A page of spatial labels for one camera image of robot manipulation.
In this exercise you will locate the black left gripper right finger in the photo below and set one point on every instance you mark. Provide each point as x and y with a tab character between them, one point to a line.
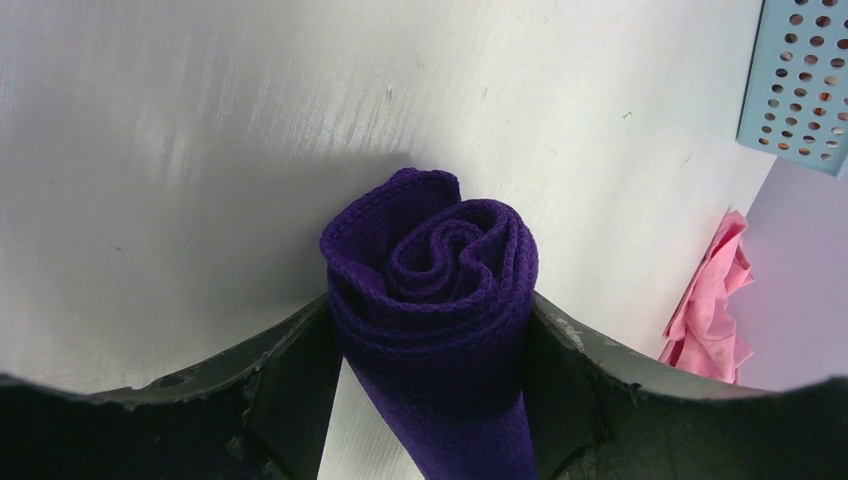
598	409

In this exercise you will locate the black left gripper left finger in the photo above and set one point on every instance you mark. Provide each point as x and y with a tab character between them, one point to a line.
258	410

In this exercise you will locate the purple cloth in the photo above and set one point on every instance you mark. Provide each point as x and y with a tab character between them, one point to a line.
431	297

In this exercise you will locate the crumpled pink cloth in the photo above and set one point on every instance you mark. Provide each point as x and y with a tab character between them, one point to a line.
701	337

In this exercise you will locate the blue perforated plastic basket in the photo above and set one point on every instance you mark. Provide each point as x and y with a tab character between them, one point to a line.
795	104

